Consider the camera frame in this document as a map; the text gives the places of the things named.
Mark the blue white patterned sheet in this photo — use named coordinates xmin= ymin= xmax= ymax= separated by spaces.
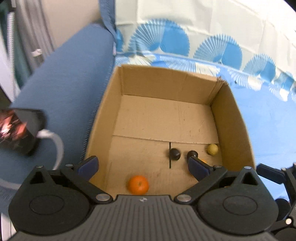
xmin=115 ymin=1 xmax=295 ymax=169

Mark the dark plum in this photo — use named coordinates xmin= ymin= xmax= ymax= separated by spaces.
xmin=169 ymin=148 xmax=181 ymax=161
xmin=187 ymin=150 xmax=199 ymax=160

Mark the blue fabric sofa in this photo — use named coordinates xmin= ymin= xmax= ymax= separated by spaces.
xmin=0 ymin=0 xmax=118 ymax=209

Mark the white charging cable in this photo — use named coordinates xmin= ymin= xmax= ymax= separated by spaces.
xmin=0 ymin=128 xmax=65 ymax=188

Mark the braided white cord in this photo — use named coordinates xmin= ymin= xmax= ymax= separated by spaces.
xmin=6 ymin=12 xmax=20 ymax=93

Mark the brown cardboard box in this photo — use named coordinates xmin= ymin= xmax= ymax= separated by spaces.
xmin=87 ymin=65 xmax=255 ymax=196

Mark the white door frame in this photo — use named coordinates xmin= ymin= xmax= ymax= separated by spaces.
xmin=1 ymin=31 xmax=17 ymax=102

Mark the beige round fruit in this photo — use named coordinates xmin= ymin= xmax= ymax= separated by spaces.
xmin=207 ymin=144 xmax=219 ymax=156

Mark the black smartphone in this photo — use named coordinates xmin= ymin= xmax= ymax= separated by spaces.
xmin=1 ymin=108 xmax=46 ymax=155

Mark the grey curtain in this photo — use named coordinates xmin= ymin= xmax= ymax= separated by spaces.
xmin=1 ymin=1 xmax=55 ymax=82

